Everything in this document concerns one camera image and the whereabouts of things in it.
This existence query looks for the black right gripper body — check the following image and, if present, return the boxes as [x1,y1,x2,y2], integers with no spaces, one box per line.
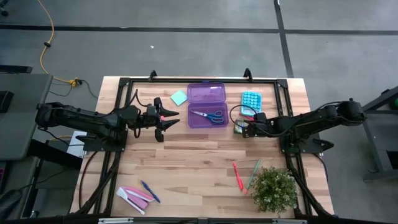
[241,112,268,138]

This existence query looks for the grey metal rack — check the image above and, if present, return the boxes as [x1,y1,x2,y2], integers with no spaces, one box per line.
[360,85,398,183]

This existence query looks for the yellow extension cable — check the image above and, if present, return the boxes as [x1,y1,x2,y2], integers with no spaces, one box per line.
[37,0,82,88]

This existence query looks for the blue pen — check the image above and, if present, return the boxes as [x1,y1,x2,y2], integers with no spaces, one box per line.
[140,179,161,204]

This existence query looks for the black crossbar with silver brackets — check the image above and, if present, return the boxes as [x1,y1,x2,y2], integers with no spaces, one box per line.
[71,216,398,224]

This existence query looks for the pink and white stapler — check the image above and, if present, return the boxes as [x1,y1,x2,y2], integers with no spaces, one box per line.
[116,185,155,216]

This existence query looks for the grey desk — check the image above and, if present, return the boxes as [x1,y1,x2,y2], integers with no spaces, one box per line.
[0,73,53,161]

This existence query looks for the green pencil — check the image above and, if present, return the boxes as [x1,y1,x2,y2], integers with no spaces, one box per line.
[244,159,261,195]

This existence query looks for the black metal table frame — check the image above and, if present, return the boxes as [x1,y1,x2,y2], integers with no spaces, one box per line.
[70,68,335,218]

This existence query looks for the white box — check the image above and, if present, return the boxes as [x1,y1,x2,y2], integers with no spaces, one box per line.
[67,130,86,159]

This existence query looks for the thin black floor cable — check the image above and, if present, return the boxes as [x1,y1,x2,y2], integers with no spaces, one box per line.
[49,79,99,100]

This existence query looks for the crayon box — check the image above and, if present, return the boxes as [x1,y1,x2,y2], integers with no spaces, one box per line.
[233,119,249,135]

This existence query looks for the orange-red pen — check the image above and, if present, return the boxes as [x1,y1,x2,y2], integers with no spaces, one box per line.
[232,161,244,191]

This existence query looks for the black flat bar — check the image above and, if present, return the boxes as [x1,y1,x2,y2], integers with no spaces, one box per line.
[0,64,34,75]

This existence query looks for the black device on desk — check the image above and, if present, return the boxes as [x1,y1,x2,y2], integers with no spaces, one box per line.
[0,90,15,114]

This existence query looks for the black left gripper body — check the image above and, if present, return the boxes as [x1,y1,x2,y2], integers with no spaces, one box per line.
[143,97,165,143]

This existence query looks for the light blue calculator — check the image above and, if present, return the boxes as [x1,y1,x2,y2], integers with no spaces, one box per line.
[240,90,263,118]

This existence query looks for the blue-handled scissors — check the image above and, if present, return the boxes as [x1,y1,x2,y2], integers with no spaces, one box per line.
[190,110,224,124]

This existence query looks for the small artificial green plant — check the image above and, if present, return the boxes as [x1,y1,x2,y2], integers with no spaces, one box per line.
[251,166,300,215]

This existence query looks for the purple plastic pencil case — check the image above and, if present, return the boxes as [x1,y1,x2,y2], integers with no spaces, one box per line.
[187,82,229,129]

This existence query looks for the green sticky note pad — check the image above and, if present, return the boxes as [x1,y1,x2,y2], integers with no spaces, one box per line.
[170,90,188,107]

